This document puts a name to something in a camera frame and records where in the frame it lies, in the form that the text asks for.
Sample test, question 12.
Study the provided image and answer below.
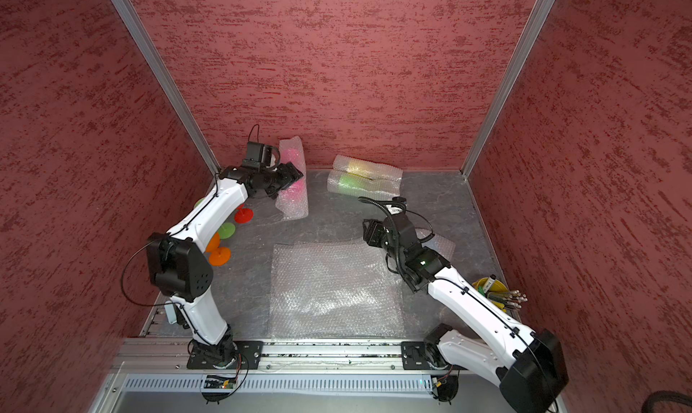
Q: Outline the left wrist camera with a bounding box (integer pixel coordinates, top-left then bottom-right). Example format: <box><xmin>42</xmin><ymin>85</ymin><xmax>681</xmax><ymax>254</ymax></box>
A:
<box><xmin>241</xmin><ymin>141</ymin><xmax>280</xmax><ymax>170</ymax></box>

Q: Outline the white perforated cable duct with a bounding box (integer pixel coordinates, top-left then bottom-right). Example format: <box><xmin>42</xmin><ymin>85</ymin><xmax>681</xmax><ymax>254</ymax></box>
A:
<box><xmin>122</xmin><ymin>374</ymin><xmax>435</xmax><ymax>398</ymax></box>

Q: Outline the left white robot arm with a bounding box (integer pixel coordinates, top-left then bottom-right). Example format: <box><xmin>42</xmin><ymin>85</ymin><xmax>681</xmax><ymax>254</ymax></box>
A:
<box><xmin>146</xmin><ymin>163</ymin><xmax>304</xmax><ymax>367</ymax></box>

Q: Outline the aluminium front rail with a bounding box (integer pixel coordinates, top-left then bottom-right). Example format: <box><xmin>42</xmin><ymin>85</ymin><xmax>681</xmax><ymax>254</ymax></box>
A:
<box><xmin>115</xmin><ymin>336</ymin><xmax>553</xmax><ymax>375</ymax></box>

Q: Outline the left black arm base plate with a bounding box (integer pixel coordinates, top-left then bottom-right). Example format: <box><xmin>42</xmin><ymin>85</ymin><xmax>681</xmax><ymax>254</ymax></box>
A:
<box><xmin>187</xmin><ymin>340</ymin><xmax>264</xmax><ymax>371</ymax></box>

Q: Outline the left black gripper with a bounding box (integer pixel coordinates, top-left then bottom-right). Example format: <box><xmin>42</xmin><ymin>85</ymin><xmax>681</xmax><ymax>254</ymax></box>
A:
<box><xmin>260</xmin><ymin>161</ymin><xmax>305</xmax><ymax>199</ymax></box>

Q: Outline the light green glass in bubble wrap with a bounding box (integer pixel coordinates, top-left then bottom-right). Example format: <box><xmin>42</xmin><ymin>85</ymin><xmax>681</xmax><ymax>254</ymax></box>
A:
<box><xmin>327</xmin><ymin>170</ymin><xmax>400</xmax><ymax>200</ymax></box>

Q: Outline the blue glass in bubble wrap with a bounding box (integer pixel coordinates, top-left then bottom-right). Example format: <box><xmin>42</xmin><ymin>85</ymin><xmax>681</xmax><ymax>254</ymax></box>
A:
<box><xmin>416</xmin><ymin>227</ymin><xmax>455</xmax><ymax>261</ymax></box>

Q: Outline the yellow cup with pens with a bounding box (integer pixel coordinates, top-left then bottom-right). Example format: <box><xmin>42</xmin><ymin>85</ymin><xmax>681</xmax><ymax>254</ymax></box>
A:
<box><xmin>472</xmin><ymin>275</ymin><xmax>528</xmax><ymax>312</ymax></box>

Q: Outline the yellow glass in bubble wrap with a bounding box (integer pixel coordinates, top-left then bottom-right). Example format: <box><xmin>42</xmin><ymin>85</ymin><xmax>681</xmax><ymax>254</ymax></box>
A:
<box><xmin>333</xmin><ymin>155</ymin><xmax>404</xmax><ymax>182</ymax></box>

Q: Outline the orange glass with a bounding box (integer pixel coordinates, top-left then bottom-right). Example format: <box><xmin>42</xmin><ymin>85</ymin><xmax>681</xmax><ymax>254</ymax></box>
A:
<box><xmin>205</xmin><ymin>233</ymin><xmax>232</xmax><ymax>267</ymax></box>

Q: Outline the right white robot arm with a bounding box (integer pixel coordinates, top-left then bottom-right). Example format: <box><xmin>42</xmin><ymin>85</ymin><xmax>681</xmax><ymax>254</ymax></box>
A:
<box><xmin>363</xmin><ymin>199</ymin><xmax>569</xmax><ymax>412</ymax></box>

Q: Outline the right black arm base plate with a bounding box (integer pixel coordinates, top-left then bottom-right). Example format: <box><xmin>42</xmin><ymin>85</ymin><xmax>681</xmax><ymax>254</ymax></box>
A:
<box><xmin>400</xmin><ymin>341</ymin><xmax>468</xmax><ymax>373</ymax></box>

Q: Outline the pink glass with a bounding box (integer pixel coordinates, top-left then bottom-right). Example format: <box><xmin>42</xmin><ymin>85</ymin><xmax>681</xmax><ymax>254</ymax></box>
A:
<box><xmin>276</xmin><ymin>137</ymin><xmax>309</xmax><ymax>220</ymax></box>

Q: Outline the red wine glass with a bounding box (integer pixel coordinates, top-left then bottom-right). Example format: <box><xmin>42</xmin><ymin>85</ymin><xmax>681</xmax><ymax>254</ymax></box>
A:
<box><xmin>234</xmin><ymin>206</ymin><xmax>254</xmax><ymax>224</ymax></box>

